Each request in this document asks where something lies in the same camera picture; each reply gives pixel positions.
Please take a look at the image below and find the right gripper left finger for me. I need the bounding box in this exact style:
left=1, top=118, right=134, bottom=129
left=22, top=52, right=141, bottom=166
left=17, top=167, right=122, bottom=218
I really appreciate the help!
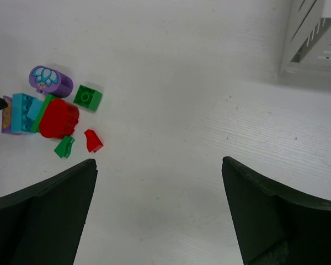
left=0, top=159, right=98, bottom=264

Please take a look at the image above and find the small red slope lego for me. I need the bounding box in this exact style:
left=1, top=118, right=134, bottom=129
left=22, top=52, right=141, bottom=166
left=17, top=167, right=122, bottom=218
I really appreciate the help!
left=84, top=129, right=104, bottom=153

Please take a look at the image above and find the green flat plate lego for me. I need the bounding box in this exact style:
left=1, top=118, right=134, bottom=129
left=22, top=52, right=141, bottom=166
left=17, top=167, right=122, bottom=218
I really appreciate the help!
left=31, top=94, right=57, bottom=133

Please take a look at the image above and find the white slotted container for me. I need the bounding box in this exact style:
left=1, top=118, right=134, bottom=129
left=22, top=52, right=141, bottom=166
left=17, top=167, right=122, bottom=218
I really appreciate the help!
left=279, top=0, right=331, bottom=75

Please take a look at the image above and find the small green slope lego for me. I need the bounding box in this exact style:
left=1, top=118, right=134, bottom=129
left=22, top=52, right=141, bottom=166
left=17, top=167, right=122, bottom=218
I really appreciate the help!
left=54, top=136, right=75, bottom=158

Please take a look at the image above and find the large red lego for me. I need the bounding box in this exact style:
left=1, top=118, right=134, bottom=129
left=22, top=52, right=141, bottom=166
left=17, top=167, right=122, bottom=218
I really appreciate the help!
left=39, top=99, right=79, bottom=139

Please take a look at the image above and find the purple arched lego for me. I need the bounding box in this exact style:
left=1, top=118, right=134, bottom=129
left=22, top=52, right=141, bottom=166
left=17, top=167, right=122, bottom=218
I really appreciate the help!
left=1, top=96, right=21, bottom=135

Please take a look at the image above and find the green square lego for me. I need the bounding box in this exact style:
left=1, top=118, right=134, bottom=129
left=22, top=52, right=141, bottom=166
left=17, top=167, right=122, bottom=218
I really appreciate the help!
left=73, top=85, right=103, bottom=112

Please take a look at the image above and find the small teal lego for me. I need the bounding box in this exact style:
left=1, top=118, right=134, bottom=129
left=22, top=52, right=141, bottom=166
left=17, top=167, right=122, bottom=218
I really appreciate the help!
left=26, top=99, right=42, bottom=121

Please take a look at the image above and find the purple round flower lego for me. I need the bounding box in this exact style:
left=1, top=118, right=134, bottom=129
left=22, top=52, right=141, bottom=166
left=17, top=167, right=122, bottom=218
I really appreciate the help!
left=29, top=65, right=73, bottom=98

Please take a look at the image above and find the long teal lego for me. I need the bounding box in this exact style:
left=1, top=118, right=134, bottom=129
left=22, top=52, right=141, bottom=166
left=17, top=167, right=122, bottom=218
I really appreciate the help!
left=12, top=93, right=37, bottom=134

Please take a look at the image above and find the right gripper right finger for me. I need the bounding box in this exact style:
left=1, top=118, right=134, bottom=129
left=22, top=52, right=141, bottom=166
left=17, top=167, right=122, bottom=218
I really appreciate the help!
left=222, top=156, right=331, bottom=264

